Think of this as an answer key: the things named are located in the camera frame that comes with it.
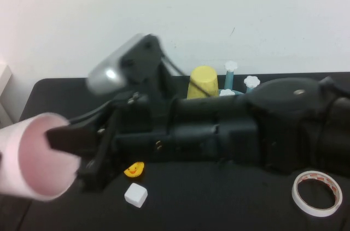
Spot white adhesive tape roll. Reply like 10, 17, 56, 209
291, 170, 343, 217

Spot white foam cube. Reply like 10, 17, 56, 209
124, 182, 148, 209

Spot white side furniture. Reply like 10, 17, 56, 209
0, 61, 13, 128

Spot right wrist camera black cable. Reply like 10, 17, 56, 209
160, 52, 215, 97

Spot pink plastic cup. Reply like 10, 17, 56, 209
0, 112, 83, 202

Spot yellow plastic cup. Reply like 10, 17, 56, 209
186, 66, 219, 100

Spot blue cup stand white caps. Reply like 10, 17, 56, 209
218, 61, 260, 98

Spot yellow rubber duck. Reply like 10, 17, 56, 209
123, 161, 145, 179

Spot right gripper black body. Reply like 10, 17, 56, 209
92, 93, 176, 191

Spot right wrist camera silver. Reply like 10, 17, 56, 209
86, 33, 176, 100

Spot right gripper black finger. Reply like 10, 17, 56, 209
76, 158, 96, 188
45, 123, 101, 158

